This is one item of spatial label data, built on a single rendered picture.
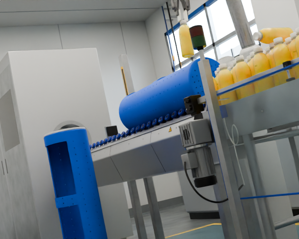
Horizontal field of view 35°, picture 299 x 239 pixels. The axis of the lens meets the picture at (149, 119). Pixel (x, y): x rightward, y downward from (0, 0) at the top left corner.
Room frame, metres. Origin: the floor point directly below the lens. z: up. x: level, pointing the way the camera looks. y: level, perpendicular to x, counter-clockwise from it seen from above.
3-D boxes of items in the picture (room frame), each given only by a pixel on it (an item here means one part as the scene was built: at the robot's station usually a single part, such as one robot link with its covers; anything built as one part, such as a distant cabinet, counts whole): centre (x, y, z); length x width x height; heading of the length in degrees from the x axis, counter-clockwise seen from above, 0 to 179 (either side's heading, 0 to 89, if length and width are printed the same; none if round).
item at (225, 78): (2.37, -0.42, 1.00); 0.07 x 0.07 x 0.19
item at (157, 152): (3.54, 0.16, 0.79); 2.17 x 0.29 x 0.34; 32
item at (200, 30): (2.14, -0.29, 1.23); 0.06 x 0.06 x 0.04
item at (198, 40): (2.14, -0.29, 1.18); 0.06 x 0.06 x 0.05
